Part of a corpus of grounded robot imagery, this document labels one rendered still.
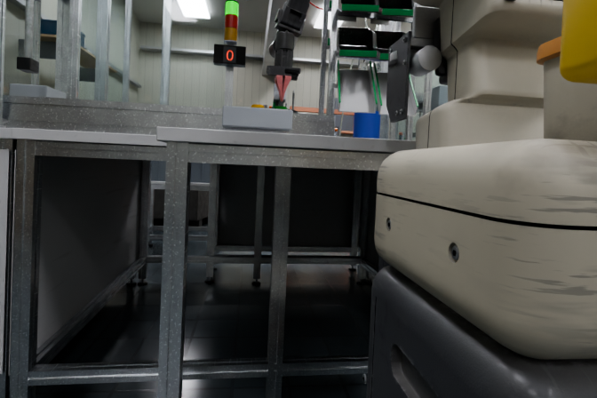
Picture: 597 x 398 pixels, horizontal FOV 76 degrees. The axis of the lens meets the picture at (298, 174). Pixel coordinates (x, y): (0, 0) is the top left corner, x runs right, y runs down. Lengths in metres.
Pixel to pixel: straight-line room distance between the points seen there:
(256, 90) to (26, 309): 9.72
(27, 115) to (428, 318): 1.26
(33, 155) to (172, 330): 0.65
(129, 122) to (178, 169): 0.45
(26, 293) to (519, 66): 1.30
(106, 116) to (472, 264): 1.17
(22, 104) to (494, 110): 1.25
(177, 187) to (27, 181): 0.54
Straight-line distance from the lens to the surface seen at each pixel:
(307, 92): 10.83
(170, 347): 0.95
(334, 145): 0.84
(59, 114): 1.34
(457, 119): 0.65
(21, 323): 1.39
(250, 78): 10.78
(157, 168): 3.32
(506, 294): 0.24
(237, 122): 1.16
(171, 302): 0.91
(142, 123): 1.27
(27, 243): 1.32
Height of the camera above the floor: 0.79
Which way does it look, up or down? 1 degrees down
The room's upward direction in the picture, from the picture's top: 3 degrees clockwise
